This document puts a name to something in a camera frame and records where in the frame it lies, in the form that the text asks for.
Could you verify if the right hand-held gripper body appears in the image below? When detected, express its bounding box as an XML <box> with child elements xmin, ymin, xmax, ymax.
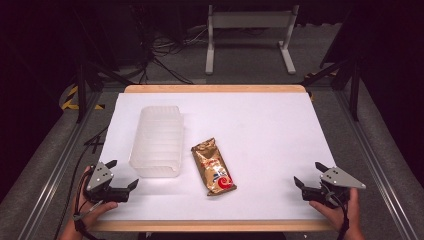
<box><xmin>301</xmin><ymin>166</ymin><xmax>367</xmax><ymax>210</ymax></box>

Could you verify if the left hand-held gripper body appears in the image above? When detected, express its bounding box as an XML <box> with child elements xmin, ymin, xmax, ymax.
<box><xmin>82</xmin><ymin>161</ymin><xmax>132</xmax><ymax>204</ymax></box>

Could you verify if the translucent plastic container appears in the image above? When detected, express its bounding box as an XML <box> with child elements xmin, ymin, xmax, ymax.
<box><xmin>128</xmin><ymin>105</ymin><xmax>185</xmax><ymax>179</ymax></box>

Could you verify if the gold snack packet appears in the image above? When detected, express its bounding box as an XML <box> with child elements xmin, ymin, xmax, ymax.
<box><xmin>190</xmin><ymin>137</ymin><xmax>238</xmax><ymax>197</ymax></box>

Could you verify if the person's left hand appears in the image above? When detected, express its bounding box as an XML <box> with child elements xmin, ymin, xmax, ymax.
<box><xmin>71</xmin><ymin>165</ymin><xmax>119</xmax><ymax>231</ymax></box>

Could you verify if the person's right hand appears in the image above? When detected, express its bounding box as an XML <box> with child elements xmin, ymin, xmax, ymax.
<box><xmin>308</xmin><ymin>187</ymin><xmax>363</xmax><ymax>233</ymax></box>

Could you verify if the white table sheet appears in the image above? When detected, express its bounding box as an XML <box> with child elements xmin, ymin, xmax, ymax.
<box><xmin>98</xmin><ymin>92</ymin><xmax>336</xmax><ymax>222</ymax></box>

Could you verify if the black tripod stand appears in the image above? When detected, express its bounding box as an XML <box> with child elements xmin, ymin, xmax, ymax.
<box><xmin>299</xmin><ymin>56</ymin><xmax>361</xmax><ymax>123</ymax></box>
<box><xmin>71</xmin><ymin>9</ymin><xmax>134</xmax><ymax>124</ymax></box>

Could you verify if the person's dark clothing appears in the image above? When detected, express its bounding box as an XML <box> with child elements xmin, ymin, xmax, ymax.
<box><xmin>138</xmin><ymin>231</ymin><xmax>288</xmax><ymax>240</ymax></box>

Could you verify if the white metal stand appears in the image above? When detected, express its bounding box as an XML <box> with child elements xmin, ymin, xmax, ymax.
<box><xmin>204</xmin><ymin>3</ymin><xmax>300</xmax><ymax>76</ymax></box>

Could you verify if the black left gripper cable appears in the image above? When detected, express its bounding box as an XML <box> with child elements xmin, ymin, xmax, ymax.
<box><xmin>72</xmin><ymin>171</ymin><xmax>103</xmax><ymax>240</ymax></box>

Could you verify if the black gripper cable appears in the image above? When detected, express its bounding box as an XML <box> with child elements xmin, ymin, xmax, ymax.
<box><xmin>321</xmin><ymin>183</ymin><xmax>351</xmax><ymax>240</ymax></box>
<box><xmin>72</xmin><ymin>171</ymin><xmax>103</xmax><ymax>240</ymax></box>

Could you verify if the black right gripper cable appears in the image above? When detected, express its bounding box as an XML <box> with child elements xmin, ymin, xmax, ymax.
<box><xmin>321</xmin><ymin>183</ymin><xmax>351</xmax><ymax>240</ymax></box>

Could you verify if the aluminium rail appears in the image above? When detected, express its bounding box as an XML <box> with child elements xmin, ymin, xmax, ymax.
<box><xmin>16</xmin><ymin>91</ymin><xmax>103</xmax><ymax>240</ymax></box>
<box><xmin>334</xmin><ymin>90</ymin><xmax>419</xmax><ymax>240</ymax></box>

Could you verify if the bundle of black floor cables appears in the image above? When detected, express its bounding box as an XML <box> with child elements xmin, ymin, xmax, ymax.
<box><xmin>133</xmin><ymin>26</ymin><xmax>208</xmax><ymax>86</ymax></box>

